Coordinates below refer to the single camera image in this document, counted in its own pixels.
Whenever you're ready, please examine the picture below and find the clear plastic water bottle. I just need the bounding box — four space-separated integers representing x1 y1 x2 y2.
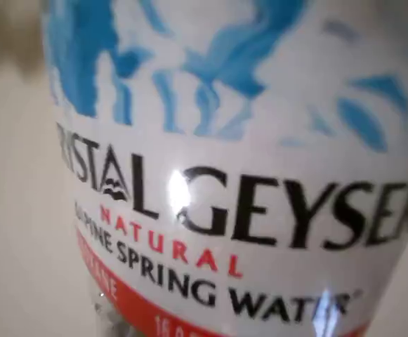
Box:
37 0 408 337

